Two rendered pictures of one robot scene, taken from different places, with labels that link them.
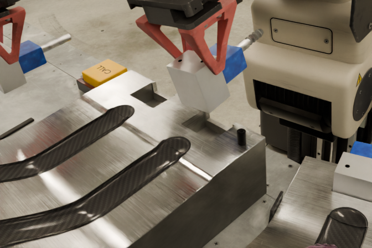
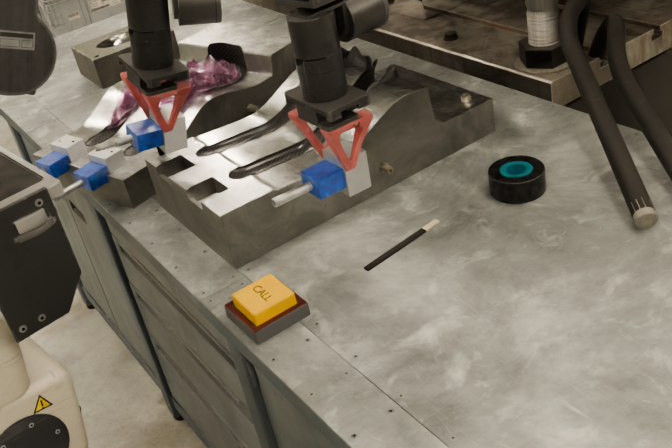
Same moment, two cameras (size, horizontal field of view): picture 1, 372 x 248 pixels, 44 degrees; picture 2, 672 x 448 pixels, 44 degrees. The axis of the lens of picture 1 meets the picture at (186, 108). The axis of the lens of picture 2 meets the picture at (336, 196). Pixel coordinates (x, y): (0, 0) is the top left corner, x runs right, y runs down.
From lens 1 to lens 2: 1.62 m
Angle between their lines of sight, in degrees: 115
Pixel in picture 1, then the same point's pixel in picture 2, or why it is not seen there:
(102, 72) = (264, 287)
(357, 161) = (103, 154)
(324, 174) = (123, 170)
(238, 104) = not seen: outside the picture
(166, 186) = (221, 134)
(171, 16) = not seen: hidden behind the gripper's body
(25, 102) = (386, 297)
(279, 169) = (139, 221)
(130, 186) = (245, 138)
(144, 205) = (238, 128)
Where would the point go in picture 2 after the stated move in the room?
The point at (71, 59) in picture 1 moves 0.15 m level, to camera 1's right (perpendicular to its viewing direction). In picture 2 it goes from (328, 383) to (200, 396)
